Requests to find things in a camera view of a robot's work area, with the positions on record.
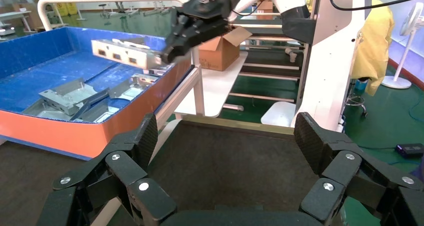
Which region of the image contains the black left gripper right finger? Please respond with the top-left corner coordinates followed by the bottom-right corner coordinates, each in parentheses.
top-left (293, 111), bottom-right (424, 226)

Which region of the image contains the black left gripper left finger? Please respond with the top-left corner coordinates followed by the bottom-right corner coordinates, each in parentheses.
top-left (36, 112), bottom-right (177, 226)

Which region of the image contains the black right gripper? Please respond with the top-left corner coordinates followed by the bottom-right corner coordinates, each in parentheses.
top-left (162, 0), bottom-right (251, 66)

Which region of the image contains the stamped grey metal bracket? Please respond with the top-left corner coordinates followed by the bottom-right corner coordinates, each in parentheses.
top-left (107, 80), bottom-right (148, 101)
top-left (38, 78), bottom-right (110, 116)
top-left (21, 88), bottom-right (84, 121)
top-left (71, 100), bottom-right (121, 124)
top-left (91, 38), bottom-right (164, 70)
top-left (130, 72), bottom-right (161, 86)

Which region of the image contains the black container tray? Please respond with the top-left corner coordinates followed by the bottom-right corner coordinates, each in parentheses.
top-left (147, 115), bottom-right (321, 220)

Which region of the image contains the open cardboard box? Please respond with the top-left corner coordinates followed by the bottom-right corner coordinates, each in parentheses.
top-left (198, 26), bottom-right (253, 72)

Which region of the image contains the white side table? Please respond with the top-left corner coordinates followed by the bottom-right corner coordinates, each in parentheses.
top-left (174, 51), bottom-right (249, 118)

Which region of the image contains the chrome stool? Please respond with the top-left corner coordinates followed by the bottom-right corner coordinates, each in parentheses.
top-left (344, 79), bottom-right (369, 118)

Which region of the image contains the black power adapter box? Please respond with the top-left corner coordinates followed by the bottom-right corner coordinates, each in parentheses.
top-left (394, 143), bottom-right (424, 159)

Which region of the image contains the small distant cardboard box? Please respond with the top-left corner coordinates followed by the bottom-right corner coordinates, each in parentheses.
top-left (256, 0), bottom-right (274, 21)

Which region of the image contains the white rounded plate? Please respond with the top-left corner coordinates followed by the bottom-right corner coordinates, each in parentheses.
top-left (260, 101), bottom-right (298, 127)

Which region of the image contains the white rack with bars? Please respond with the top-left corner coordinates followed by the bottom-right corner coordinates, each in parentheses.
top-left (228, 14), bottom-right (314, 106)

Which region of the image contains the white standing fan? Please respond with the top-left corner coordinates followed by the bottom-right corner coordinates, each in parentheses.
top-left (380, 2), bottom-right (424, 90)

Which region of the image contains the white robot torso column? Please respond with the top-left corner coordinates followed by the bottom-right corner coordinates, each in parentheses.
top-left (290, 0), bottom-right (369, 132)

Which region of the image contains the large black table mat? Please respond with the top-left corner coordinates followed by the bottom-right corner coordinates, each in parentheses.
top-left (0, 141), bottom-right (112, 226)

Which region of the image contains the person in yellow coat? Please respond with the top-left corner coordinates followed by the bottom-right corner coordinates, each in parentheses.
top-left (351, 0), bottom-right (396, 97)

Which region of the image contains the blue corrugated plastic box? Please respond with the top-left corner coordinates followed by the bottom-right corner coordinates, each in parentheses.
top-left (0, 27), bottom-right (194, 161)

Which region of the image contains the aluminium table frame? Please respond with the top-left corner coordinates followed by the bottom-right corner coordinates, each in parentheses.
top-left (153, 48), bottom-right (206, 132)

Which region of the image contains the long black camera cable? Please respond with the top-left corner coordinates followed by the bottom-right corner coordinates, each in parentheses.
top-left (327, 0), bottom-right (424, 12)

